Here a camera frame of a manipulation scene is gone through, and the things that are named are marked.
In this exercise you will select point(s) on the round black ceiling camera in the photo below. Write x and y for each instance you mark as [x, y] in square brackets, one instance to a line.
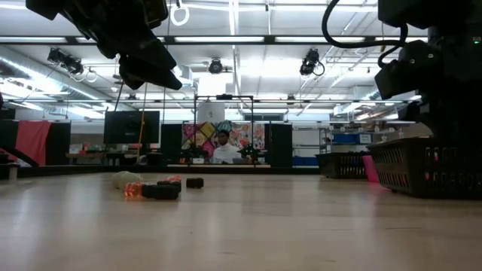
[215, 66]

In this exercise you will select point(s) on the black partition panel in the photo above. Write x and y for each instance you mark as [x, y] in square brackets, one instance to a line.
[58, 143]
[278, 145]
[171, 143]
[7, 131]

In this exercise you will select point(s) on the person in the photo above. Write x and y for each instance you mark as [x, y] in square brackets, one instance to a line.
[226, 152]

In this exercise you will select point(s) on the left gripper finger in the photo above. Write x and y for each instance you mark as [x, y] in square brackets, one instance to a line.
[147, 75]
[154, 54]

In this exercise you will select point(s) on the colourful patterned wall panel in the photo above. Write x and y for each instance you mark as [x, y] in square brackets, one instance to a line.
[199, 131]

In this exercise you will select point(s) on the blue floor box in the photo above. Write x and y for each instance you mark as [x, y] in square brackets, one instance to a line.
[305, 161]

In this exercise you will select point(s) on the black overhead rig beam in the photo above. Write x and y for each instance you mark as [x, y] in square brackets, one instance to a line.
[71, 40]

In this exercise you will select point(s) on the black ceiling track device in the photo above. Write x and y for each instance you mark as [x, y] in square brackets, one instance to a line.
[66, 62]

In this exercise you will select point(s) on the orange-red hanging cloth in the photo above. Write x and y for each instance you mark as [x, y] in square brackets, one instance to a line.
[33, 141]

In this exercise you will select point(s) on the cluttered wooden workbench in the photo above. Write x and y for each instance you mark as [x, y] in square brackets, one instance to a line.
[113, 154]

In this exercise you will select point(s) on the black metal stand frame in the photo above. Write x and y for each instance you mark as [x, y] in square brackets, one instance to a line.
[224, 96]

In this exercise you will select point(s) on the cream plastic skull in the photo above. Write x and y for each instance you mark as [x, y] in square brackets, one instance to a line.
[133, 177]
[116, 180]

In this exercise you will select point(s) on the black slotted plastic basket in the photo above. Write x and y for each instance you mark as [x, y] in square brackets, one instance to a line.
[339, 165]
[406, 169]

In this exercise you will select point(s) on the background black robot arm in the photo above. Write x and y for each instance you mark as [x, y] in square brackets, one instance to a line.
[249, 152]

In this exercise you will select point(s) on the large black monitor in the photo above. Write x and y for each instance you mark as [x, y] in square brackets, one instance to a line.
[132, 127]

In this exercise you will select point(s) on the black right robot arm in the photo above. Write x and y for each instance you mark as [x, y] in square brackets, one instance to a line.
[452, 56]

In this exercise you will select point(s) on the blue storage bin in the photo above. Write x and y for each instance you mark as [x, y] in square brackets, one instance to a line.
[350, 138]

